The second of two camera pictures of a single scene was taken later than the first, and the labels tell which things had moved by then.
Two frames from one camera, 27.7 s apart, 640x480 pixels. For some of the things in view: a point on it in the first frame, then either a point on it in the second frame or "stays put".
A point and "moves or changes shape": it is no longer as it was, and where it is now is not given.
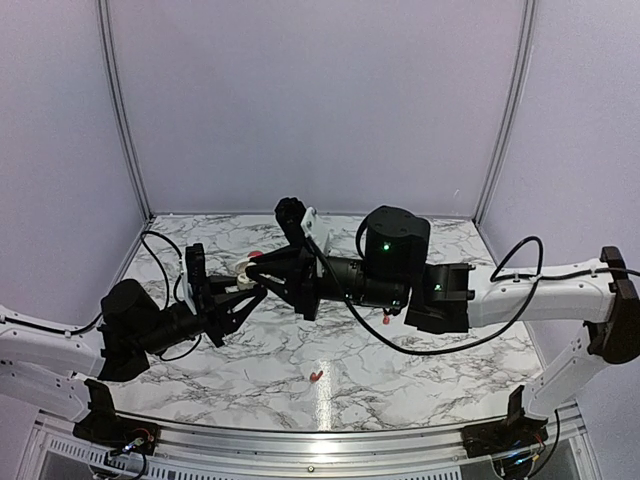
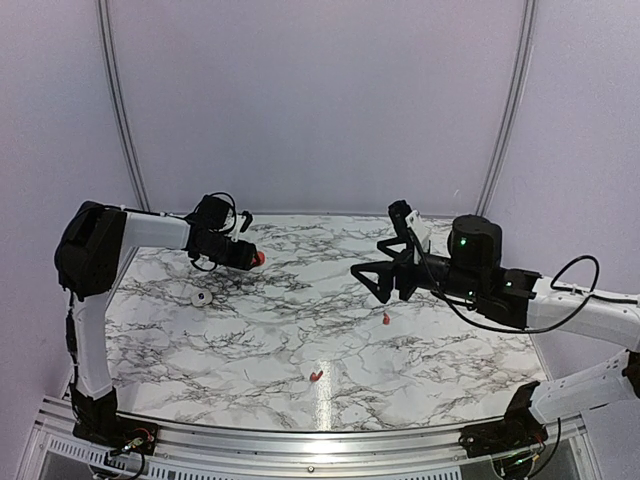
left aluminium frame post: [105, 20] stays put
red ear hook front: [315, 377] stays put
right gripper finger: [290, 290] → [384, 286]
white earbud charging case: [244, 282] moves or changes shape
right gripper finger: [284, 262] → [383, 245]
